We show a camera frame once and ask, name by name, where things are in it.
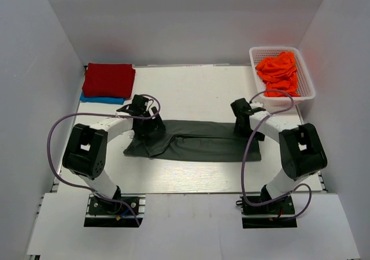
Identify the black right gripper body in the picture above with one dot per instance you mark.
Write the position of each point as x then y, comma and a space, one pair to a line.
239, 130

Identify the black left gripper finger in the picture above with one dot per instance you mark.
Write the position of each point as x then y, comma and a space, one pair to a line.
156, 123
142, 133

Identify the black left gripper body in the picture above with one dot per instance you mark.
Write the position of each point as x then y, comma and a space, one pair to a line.
146, 122

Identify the dark grey t-shirt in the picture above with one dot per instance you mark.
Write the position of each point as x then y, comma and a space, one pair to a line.
192, 141

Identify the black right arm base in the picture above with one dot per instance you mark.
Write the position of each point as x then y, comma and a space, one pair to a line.
271, 216

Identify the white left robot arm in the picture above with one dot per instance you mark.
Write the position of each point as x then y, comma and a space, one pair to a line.
85, 153

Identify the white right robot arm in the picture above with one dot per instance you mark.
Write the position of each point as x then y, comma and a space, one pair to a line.
301, 151

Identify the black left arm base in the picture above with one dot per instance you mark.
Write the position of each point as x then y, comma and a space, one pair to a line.
103, 214

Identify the folded red t-shirt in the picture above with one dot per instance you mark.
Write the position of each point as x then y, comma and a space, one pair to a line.
109, 80

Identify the folded blue t-shirt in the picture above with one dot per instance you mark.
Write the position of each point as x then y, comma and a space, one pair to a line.
102, 99

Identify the white plastic basket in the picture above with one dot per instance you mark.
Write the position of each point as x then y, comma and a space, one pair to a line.
305, 85

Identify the orange t-shirt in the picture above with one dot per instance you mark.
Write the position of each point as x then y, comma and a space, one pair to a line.
279, 74

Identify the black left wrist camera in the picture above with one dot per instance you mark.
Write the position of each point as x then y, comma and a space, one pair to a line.
139, 103

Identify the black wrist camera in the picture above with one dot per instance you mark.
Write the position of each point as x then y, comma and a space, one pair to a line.
241, 105
139, 103

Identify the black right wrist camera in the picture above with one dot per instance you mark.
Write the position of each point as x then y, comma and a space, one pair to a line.
241, 105

